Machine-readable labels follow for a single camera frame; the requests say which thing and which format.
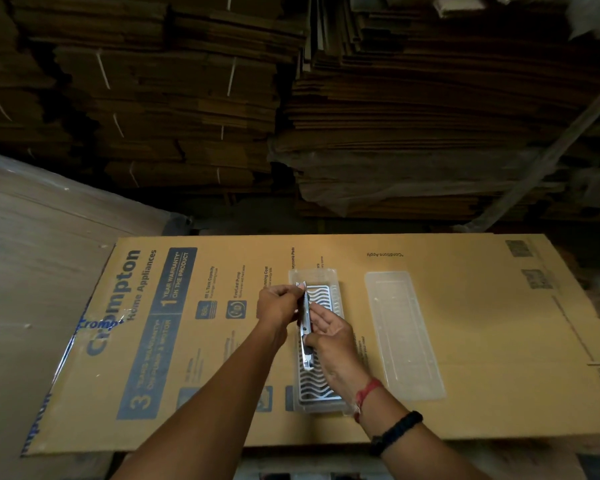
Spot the white wavy grid insert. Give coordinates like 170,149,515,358
297,281,344,401

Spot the large flattened printed cardboard box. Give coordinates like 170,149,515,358
21,233,600,458

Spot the person's right hand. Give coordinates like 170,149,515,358
304,303,371,394

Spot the clear plastic tray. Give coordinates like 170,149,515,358
288,268,352,414

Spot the plastic-wrapped wooden board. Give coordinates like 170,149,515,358
0,149,183,480

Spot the person's right forearm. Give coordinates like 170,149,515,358
330,377,492,480

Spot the clear plastic lid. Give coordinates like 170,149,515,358
364,271,447,402

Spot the plastic-covered stack of flattened cartons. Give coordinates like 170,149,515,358
267,0,600,224

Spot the person's left forearm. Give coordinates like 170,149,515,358
111,322,289,480

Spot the black bead bracelet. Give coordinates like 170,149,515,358
368,411,425,458

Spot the silver metal strip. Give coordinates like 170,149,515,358
297,281,315,371

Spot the person's left hand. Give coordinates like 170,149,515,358
256,284,307,341

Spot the clear plastic strap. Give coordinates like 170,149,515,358
454,79,600,234

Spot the white plastic bag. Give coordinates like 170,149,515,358
564,0,600,44

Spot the red thread bracelet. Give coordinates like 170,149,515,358
354,378,384,423

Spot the strapped stack of flattened cartons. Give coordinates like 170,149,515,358
0,0,308,196

